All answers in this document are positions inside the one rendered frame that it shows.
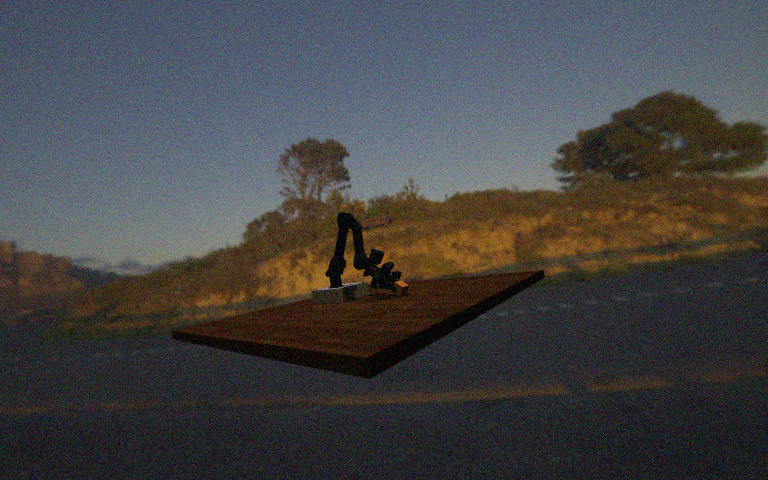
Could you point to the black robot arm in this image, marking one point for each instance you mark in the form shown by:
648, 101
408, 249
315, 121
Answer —
337, 263

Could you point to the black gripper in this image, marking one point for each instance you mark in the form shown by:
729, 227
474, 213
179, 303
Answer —
383, 281

